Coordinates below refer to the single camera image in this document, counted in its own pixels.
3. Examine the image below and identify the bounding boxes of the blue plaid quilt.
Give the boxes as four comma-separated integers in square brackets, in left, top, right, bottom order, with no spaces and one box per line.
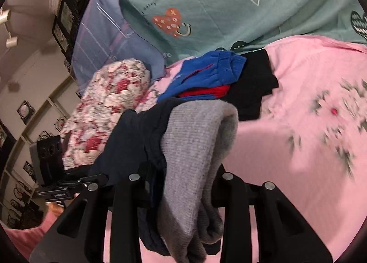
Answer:
[71,0,168,92]

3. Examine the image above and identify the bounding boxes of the red floral pillow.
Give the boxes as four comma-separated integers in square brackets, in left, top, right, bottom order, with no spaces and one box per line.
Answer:
[61,59,152,171]

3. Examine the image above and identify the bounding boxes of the cream display shelf with plates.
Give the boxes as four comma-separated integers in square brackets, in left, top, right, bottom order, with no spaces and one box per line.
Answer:
[0,74,84,229]

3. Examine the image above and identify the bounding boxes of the person's left forearm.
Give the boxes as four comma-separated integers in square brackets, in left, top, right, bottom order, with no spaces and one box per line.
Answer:
[4,203,66,262]

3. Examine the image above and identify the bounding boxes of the black framed wall pictures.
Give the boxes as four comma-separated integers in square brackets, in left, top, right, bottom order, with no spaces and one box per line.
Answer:
[52,0,109,63]

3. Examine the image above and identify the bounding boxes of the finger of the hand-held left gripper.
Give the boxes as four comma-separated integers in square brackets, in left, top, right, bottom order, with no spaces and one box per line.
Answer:
[69,174,109,191]

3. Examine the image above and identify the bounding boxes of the navy pants with grey waistband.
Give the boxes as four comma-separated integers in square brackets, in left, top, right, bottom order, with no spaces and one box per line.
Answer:
[89,98,240,263]

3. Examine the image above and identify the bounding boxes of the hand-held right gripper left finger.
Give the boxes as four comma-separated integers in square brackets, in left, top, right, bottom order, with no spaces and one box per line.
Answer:
[30,174,144,263]

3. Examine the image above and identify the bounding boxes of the teal quilt with heart print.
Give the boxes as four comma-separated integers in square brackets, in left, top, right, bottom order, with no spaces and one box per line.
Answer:
[99,0,367,61]

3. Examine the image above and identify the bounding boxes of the pink floral bed sheet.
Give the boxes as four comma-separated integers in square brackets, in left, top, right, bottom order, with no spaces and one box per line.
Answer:
[103,35,367,263]

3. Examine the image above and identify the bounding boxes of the folded black pants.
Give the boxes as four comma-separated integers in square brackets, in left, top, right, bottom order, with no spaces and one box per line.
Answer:
[229,49,279,122]

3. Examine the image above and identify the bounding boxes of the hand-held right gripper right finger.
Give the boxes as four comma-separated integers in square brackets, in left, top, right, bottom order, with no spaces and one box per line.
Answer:
[214,173,333,263]

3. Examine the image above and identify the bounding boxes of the folded blue and red pants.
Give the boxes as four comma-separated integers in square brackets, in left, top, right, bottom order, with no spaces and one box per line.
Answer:
[158,50,247,102]

